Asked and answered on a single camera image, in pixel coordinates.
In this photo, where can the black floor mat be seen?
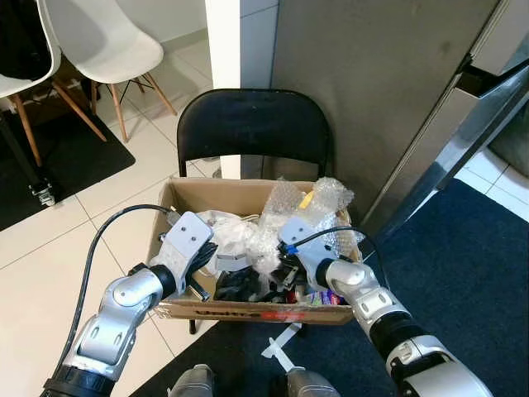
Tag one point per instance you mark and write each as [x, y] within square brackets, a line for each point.
[66, 165]

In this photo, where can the white chair with wooden legs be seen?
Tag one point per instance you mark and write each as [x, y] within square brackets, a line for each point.
[107, 41]
[25, 83]

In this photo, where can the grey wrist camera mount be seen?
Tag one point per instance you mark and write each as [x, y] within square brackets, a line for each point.
[186, 240]
[302, 248]

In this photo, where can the black crumpled trash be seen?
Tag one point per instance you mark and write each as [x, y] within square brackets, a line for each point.
[240, 285]

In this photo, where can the brown cardboard box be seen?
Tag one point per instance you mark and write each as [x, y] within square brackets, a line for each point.
[207, 194]

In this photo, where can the white tape strip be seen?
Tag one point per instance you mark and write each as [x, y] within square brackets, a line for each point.
[281, 347]

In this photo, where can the small yellow item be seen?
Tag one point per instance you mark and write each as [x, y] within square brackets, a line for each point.
[307, 199]

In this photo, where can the grey right robot leg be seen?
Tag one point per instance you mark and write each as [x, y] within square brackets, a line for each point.
[312, 385]

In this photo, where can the colourful wrapper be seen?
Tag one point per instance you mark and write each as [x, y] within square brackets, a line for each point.
[322, 296]

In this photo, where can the clear bubble wrap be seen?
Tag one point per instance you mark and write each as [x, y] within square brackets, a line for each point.
[326, 203]

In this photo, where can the black bag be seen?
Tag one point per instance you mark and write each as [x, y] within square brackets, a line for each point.
[21, 37]

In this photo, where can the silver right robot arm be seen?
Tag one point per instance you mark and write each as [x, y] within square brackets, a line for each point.
[372, 302]

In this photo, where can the black folding chair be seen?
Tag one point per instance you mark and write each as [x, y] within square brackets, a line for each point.
[252, 124]

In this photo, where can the black stand with caster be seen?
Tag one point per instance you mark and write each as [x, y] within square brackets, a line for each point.
[25, 161]

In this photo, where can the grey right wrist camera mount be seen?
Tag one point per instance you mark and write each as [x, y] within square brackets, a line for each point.
[302, 248]

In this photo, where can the white plastic bag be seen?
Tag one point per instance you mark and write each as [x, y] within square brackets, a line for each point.
[227, 236]

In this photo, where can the grey steel fridge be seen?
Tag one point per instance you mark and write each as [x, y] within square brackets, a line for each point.
[372, 83]

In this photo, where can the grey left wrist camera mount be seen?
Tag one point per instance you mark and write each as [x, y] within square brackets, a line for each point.
[186, 240]

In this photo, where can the dark blue carpet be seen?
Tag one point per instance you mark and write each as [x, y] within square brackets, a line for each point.
[446, 314]

